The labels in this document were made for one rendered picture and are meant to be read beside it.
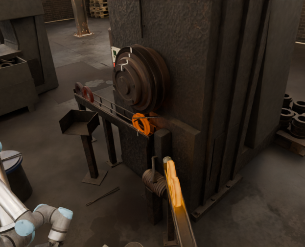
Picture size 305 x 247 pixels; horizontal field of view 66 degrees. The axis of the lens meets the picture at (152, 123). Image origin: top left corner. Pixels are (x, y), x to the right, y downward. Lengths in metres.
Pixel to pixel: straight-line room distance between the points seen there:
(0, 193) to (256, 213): 1.88
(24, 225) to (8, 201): 0.16
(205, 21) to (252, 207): 1.62
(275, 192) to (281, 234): 0.43
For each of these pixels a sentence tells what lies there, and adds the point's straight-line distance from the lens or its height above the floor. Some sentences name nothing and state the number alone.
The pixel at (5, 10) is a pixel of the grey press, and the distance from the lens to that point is 3.91.
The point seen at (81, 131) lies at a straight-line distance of 2.15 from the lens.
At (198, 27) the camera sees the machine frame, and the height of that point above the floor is 1.50.
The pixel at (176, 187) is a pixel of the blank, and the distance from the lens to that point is 1.29.
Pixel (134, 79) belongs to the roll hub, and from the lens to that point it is 1.49.
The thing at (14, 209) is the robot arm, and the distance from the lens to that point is 1.54.
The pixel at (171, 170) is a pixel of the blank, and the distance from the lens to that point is 1.41.
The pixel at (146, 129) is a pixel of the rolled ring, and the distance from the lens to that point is 1.77.
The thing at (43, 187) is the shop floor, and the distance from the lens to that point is 2.63.
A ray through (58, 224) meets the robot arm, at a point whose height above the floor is 0.56.
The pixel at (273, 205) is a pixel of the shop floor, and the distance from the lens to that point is 2.42.
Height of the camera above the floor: 1.76
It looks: 33 degrees down
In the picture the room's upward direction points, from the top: 3 degrees counter-clockwise
